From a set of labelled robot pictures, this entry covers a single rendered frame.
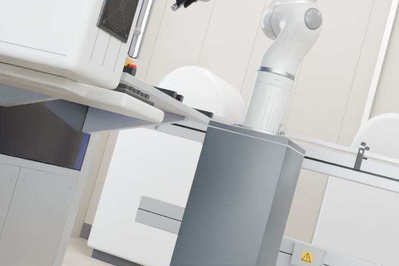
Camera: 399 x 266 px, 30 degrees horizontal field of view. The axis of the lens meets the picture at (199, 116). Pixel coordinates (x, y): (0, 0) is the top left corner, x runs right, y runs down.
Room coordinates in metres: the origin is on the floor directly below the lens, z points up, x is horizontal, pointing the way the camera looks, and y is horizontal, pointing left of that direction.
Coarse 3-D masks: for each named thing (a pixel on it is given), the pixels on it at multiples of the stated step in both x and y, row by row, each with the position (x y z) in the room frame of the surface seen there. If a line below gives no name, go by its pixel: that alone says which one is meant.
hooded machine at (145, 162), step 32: (192, 96) 4.83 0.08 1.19; (224, 96) 4.81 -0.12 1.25; (128, 160) 4.92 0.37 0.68; (160, 160) 4.83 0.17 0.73; (192, 160) 4.74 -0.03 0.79; (128, 192) 4.90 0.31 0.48; (160, 192) 4.80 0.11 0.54; (96, 224) 4.97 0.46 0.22; (128, 224) 4.87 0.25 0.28; (96, 256) 4.99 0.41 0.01; (128, 256) 4.84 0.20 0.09; (160, 256) 4.75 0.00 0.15
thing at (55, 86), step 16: (0, 64) 1.48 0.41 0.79; (0, 80) 1.67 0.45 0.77; (16, 80) 1.56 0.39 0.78; (32, 80) 1.45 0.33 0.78; (48, 80) 1.43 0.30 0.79; (64, 80) 1.42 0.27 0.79; (64, 96) 1.60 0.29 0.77; (80, 96) 1.50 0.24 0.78; (96, 96) 1.48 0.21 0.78; (112, 96) 1.47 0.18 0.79; (128, 96) 1.47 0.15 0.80; (128, 112) 1.54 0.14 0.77; (144, 112) 1.55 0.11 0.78; (160, 112) 1.62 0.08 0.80
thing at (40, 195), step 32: (0, 160) 2.09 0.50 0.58; (32, 160) 2.25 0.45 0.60; (0, 192) 2.13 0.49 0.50; (32, 192) 2.28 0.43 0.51; (64, 192) 2.46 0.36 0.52; (0, 224) 2.17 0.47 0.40; (32, 224) 2.33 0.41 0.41; (64, 224) 2.52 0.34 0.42; (0, 256) 2.22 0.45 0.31; (32, 256) 2.38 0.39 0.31
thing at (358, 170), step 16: (160, 128) 3.26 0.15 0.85; (176, 128) 3.24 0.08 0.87; (192, 128) 3.21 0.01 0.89; (320, 144) 3.04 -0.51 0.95; (336, 144) 3.02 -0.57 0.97; (304, 160) 3.03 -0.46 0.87; (320, 160) 3.01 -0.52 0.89; (336, 160) 2.99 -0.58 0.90; (352, 160) 2.97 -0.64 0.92; (368, 160) 2.94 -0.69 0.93; (384, 160) 2.95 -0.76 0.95; (336, 176) 3.02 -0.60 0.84; (352, 176) 2.96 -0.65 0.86; (368, 176) 2.94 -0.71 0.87; (384, 176) 2.92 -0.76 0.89
